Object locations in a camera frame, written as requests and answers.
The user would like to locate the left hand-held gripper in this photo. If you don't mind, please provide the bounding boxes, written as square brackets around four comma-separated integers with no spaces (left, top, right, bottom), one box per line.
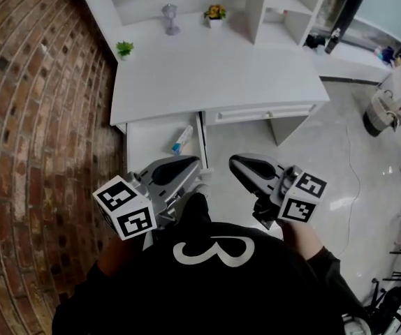
[92,155,202,241]

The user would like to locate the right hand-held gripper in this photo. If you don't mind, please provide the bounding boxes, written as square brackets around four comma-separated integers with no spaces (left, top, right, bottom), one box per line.
[228,153,328,231]

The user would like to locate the small blue white tube item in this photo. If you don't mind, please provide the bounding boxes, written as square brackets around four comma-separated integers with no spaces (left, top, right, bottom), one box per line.
[170,124,195,157]

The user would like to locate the white drawer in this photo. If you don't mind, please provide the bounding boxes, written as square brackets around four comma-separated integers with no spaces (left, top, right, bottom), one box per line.
[126,111,211,174]
[215,104,317,122]

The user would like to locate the person's right forearm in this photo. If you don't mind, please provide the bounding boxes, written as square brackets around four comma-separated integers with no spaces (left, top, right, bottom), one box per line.
[279,219,326,262]

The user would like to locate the person's left forearm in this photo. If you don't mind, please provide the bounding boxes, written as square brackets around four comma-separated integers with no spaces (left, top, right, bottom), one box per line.
[97,228,152,279]

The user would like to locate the white closed drawer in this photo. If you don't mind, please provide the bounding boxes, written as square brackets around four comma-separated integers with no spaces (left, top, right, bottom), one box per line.
[215,104,317,122]

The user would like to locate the white desk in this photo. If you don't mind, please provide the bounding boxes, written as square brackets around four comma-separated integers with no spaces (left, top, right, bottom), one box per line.
[109,12,331,147]

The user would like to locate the black shirt with white print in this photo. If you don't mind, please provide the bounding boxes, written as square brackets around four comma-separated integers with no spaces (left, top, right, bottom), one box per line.
[51,191,373,335]

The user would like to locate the woven basket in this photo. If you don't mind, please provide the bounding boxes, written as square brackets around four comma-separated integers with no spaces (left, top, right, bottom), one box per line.
[362,89,401,138]

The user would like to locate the green potted plant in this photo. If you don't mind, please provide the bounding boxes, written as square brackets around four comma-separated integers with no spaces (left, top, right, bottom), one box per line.
[115,40,136,62]

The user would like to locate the white low counter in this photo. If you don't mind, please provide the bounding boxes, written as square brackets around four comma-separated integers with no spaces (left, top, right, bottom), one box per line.
[311,41,394,84]

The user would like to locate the dark bottle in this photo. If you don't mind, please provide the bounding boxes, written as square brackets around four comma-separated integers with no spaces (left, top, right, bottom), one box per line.
[323,27,342,55]

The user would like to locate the white desk hutch shelf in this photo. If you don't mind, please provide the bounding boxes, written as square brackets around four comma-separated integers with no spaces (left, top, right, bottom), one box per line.
[73,0,331,47]

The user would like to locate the small grey desk lamp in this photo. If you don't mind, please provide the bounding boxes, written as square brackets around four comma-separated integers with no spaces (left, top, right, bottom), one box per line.
[161,3,182,36]

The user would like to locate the yellow flower potted plant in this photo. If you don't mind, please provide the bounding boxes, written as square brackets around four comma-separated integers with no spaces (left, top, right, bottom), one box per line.
[203,4,228,30]

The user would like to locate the black metal stand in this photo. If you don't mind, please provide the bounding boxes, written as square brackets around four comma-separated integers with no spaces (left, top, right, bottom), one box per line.
[360,207,401,335]

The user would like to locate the white floor cable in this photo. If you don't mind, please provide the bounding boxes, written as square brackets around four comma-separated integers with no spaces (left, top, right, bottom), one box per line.
[339,119,362,258]

